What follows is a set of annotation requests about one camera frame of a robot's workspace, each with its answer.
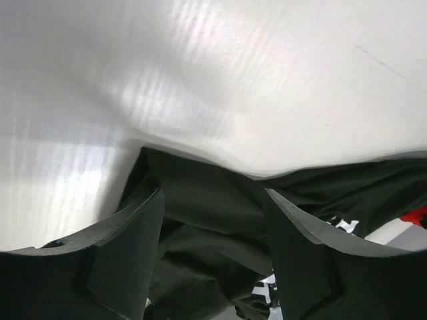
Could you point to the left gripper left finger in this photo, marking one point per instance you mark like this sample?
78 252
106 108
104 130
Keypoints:
100 272

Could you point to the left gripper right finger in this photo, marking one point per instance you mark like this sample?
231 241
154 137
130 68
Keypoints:
325 273

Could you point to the black t shirt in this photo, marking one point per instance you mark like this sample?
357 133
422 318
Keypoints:
213 251

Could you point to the red t shirt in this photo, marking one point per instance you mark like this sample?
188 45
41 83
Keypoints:
416 217

